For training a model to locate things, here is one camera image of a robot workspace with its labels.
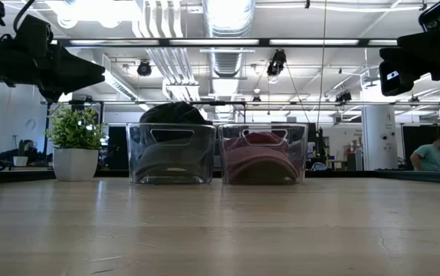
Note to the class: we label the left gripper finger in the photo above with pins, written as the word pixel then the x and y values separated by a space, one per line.
pixel 74 73
pixel 56 95

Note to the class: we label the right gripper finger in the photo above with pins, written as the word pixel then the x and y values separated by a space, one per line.
pixel 408 48

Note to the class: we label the dark green baseball cap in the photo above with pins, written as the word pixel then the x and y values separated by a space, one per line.
pixel 170 161

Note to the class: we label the pink cap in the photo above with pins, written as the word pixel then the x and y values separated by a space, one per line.
pixel 262 165

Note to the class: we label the white LED light strip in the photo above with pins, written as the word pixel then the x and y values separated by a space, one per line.
pixel 314 42
pixel 112 42
pixel 212 42
pixel 383 42

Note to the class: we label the black ceiling fixture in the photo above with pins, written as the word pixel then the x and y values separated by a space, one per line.
pixel 343 96

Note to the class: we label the white round pillar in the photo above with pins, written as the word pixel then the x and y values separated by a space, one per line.
pixel 379 134

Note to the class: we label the green plant in white pot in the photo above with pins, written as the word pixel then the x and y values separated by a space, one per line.
pixel 75 153

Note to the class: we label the black ceiling spotlight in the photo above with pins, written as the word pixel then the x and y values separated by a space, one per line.
pixel 144 69

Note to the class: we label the small white cup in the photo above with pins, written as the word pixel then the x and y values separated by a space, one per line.
pixel 20 161

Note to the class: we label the clear plastic bin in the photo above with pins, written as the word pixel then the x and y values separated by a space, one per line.
pixel 302 132
pixel 133 132

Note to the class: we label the person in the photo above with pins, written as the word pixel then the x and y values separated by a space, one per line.
pixel 432 157

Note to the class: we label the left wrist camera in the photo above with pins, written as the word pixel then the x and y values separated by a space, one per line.
pixel 32 32

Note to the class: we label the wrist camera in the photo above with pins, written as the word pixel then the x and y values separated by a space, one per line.
pixel 438 15
pixel 32 32

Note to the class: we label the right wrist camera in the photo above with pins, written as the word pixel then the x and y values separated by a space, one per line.
pixel 438 15

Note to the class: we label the black overhead camera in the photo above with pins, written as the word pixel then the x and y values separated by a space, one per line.
pixel 276 63

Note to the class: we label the silver ventilation duct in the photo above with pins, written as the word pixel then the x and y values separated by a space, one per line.
pixel 227 38

